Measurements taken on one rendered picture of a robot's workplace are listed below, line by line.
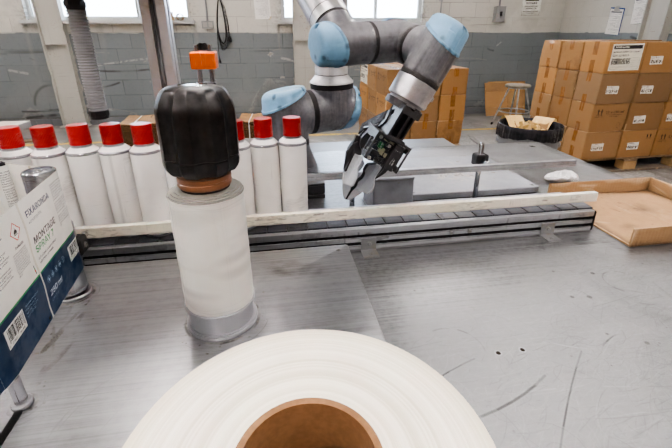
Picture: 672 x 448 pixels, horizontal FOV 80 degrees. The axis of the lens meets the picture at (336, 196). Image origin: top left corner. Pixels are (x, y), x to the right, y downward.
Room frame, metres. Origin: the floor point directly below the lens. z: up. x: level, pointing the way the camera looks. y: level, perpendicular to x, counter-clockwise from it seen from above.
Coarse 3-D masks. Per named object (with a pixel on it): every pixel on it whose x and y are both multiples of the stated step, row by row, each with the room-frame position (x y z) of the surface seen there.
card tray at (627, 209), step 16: (608, 192) 0.98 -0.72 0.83; (624, 192) 0.99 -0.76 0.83; (640, 192) 0.99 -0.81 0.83; (656, 192) 0.98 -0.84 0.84; (608, 208) 0.88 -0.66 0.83; (624, 208) 0.88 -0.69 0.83; (640, 208) 0.88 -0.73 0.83; (656, 208) 0.88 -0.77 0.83; (608, 224) 0.80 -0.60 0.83; (624, 224) 0.80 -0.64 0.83; (640, 224) 0.80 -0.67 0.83; (656, 224) 0.80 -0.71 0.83; (624, 240) 0.72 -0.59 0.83; (640, 240) 0.71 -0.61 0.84; (656, 240) 0.71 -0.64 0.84
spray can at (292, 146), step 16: (288, 128) 0.71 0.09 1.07; (288, 144) 0.70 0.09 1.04; (304, 144) 0.72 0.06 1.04; (288, 160) 0.70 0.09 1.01; (304, 160) 0.72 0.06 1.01; (288, 176) 0.71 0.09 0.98; (304, 176) 0.72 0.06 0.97; (288, 192) 0.71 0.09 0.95; (304, 192) 0.71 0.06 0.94; (288, 208) 0.71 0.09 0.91; (304, 208) 0.71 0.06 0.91
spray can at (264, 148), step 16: (256, 128) 0.71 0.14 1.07; (256, 144) 0.70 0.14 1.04; (272, 144) 0.70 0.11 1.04; (256, 160) 0.70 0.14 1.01; (272, 160) 0.70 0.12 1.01; (256, 176) 0.70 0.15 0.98; (272, 176) 0.70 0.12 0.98; (256, 192) 0.70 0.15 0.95; (272, 192) 0.70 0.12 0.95; (256, 208) 0.71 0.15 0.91; (272, 208) 0.70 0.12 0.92
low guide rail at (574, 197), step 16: (576, 192) 0.78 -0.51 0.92; (592, 192) 0.78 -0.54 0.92; (352, 208) 0.70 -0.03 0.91; (368, 208) 0.70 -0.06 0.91; (384, 208) 0.71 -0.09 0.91; (400, 208) 0.71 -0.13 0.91; (416, 208) 0.72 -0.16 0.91; (432, 208) 0.72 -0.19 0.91; (448, 208) 0.73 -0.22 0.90; (464, 208) 0.73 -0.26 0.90; (480, 208) 0.74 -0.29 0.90; (496, 208) 0.75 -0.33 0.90; (112, 224) 0.63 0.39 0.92; (128, 224) 0.63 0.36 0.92; (144, 224) 0.63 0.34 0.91; (160, 224) 0.64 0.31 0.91; (256, 224) 0.67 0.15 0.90; (272, 224) 0.67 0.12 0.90
